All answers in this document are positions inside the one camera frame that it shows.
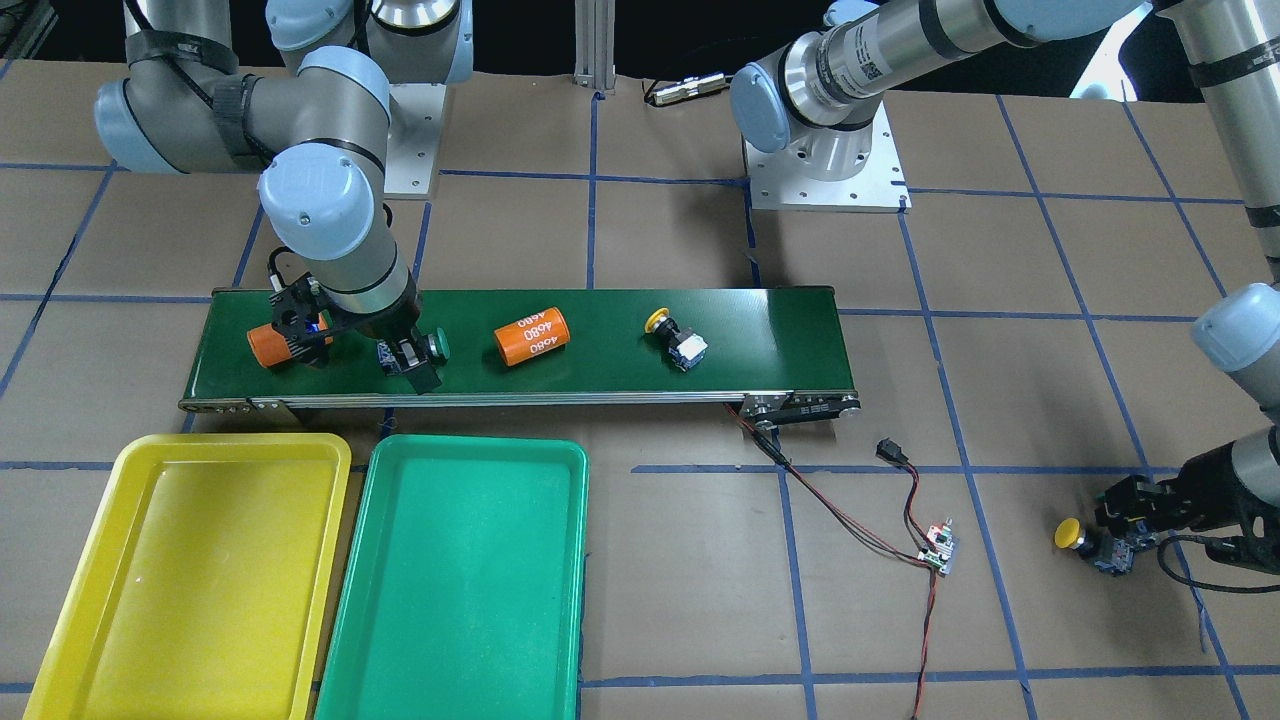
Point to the aluminium frame post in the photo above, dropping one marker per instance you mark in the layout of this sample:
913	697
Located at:
594	24

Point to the green conveyor belt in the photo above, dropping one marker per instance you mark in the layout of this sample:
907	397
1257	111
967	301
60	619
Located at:
778	356

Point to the plain orange cylinder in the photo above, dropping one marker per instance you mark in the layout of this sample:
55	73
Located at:
269	347

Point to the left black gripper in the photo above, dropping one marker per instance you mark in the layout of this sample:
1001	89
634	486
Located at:
1203	487

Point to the yellow plastic tray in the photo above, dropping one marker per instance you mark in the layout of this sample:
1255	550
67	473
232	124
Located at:
201	589

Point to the small red circuit board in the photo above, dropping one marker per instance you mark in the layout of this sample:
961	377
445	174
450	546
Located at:
939	547

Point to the green plastic tray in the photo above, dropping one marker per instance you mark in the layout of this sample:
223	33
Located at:
463	589

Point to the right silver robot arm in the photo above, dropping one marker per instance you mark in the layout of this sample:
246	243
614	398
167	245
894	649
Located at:
319	139

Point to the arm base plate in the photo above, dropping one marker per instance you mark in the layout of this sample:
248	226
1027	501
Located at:
417	114
829	170

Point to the green push button dark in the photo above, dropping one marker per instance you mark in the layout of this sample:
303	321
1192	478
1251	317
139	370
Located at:
431	348

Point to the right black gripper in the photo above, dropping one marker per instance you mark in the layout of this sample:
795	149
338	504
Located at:
392	325

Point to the orange cylinder with numbers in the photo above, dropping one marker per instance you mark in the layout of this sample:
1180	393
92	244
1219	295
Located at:
531	336

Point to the yellow push button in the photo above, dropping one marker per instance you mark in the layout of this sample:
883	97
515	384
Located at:
1105	553
684	347

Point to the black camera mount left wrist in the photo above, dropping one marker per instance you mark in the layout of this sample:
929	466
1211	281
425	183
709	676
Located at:
1258	547

